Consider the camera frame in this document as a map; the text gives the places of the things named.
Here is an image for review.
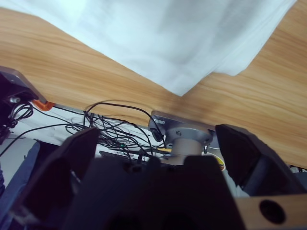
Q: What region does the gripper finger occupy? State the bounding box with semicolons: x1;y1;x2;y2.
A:
12;126;100;223
215;124;307;197

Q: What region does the white t-shirt with black print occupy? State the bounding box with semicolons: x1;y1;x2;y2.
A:
14;0;298;97

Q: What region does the orange clamp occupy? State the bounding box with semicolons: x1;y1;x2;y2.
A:
32;99;56;111

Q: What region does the black wire tangle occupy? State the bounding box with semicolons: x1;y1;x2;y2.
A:
0;100;168;163

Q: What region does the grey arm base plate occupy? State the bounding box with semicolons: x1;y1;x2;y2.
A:
148;110;216;147

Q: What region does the black cable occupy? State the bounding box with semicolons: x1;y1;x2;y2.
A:
83;100;168;149

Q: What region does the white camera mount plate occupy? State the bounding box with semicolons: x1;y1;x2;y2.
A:
0;67;47;104

